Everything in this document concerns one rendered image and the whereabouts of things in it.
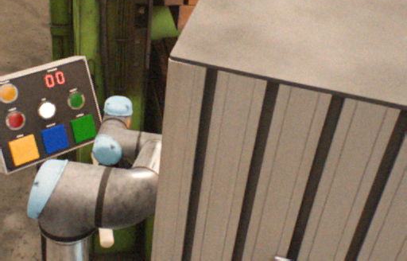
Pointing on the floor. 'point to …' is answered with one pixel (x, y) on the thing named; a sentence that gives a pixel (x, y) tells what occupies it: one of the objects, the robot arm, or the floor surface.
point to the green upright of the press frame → (83, 33)
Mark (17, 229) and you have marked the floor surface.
